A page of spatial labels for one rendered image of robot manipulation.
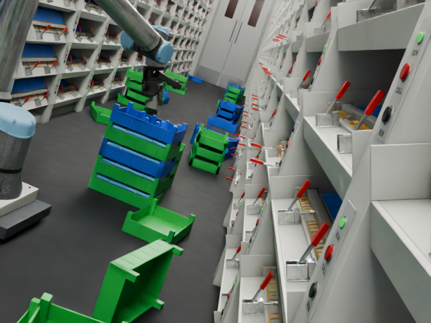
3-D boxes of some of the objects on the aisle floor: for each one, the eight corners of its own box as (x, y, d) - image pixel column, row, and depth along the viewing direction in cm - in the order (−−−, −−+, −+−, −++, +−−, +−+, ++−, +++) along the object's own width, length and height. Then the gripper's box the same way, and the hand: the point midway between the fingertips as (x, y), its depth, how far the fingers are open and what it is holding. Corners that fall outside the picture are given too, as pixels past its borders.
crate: (86, 331, 147) (109, 261, 143) (140, 297, 175) (161, 237, 171) (112, 346, 145) (136, 275, 141) (162, 308, 173) (184, 248, 169)
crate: (168, 250, 218) (174, 232, 216) (121, 230, 221) (127, 211, 220) (190, 232, 247) (195, 215, 245) (148, 214, 250) (154, 197, 249)
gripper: (142, 63, 246) (139, 112, 253) (146, 67, 236) (143, 118, 243) (161, 65, 249) (158, 112, 255) (167, 68, 239) (163, 118, 245)
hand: (158, 112), depth 249 cm, fingers open, 3 cm apart
